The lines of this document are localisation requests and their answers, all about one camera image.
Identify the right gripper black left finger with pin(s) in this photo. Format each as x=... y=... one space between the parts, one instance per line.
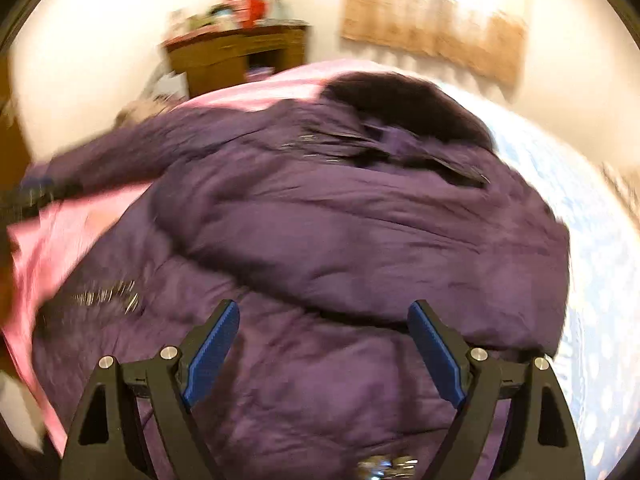
x=106 y=439

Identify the blue polka dot bed sheet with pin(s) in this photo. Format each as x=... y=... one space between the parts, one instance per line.
x=597 y=362

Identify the beige patterned window curtain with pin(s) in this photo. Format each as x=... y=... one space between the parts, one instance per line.
x=490 y=46

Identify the white paper bag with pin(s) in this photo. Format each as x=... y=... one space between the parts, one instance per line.
x=163 y=82

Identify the beige clothes pile on floor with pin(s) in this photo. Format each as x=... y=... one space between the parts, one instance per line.
x=138 y=111

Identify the pink knitted blanket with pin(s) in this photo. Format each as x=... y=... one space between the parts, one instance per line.
x=52 y=245

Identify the purple padded hooded jacket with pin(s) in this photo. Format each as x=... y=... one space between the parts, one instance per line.
x=324 y=219

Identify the dark wooden desk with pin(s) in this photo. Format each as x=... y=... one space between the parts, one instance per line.
x=213 y=60

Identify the grey patterned pillow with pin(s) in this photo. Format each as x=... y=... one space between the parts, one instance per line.
x=625 y=184

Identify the red gift box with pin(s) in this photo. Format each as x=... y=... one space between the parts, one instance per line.
x=248 y=12

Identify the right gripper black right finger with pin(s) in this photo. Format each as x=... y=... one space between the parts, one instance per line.
x=539 y=440

